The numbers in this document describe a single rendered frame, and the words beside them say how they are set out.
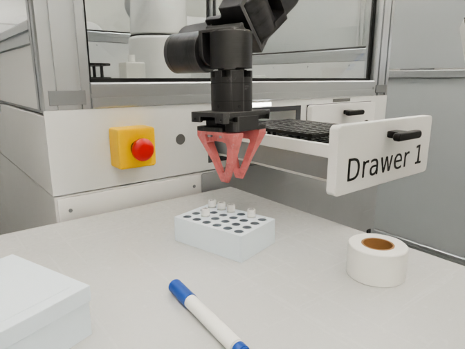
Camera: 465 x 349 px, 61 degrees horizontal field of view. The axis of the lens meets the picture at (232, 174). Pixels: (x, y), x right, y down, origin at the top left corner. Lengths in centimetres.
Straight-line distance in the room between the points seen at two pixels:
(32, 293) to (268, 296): 24
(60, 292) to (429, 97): 228
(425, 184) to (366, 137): 187
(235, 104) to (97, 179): 33
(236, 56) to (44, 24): 33
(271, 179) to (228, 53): 53
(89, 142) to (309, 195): 63
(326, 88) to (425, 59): 142
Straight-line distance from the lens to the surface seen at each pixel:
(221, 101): 53
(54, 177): 73
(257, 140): 56
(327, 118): 110
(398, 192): 262
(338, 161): 62
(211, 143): 55
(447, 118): 244
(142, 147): 70
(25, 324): 37
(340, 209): 126
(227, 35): 53
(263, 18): 59
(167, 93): 80
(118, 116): 76
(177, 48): 58
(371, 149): 69
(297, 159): 69
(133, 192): 79
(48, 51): 73
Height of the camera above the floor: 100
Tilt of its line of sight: 14 degrees down
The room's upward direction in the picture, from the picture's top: straight up
